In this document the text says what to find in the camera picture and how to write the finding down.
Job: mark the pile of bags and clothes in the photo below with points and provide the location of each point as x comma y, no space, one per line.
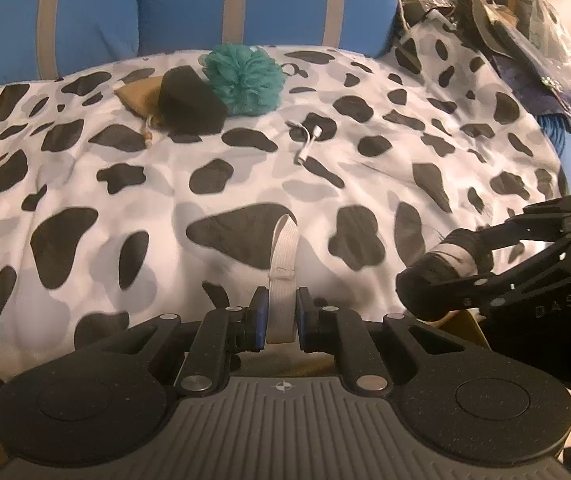
505,15

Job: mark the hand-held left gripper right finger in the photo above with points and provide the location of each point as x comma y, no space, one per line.
303,316

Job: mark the blue knitted cloth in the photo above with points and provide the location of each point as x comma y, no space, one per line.
558,130

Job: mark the black soft cloth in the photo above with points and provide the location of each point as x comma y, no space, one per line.
190,102

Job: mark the cow print blanket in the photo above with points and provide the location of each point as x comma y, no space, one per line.
115,200

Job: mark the teal bath loofah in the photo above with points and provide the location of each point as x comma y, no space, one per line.
243,80

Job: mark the blue striped pillow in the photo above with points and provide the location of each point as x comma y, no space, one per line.
115,10

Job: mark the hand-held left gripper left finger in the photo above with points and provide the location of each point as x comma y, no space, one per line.
260,312

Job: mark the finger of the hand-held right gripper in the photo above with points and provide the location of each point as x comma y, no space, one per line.
555,217
510,282

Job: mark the white elastic band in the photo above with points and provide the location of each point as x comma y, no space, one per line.
283,270

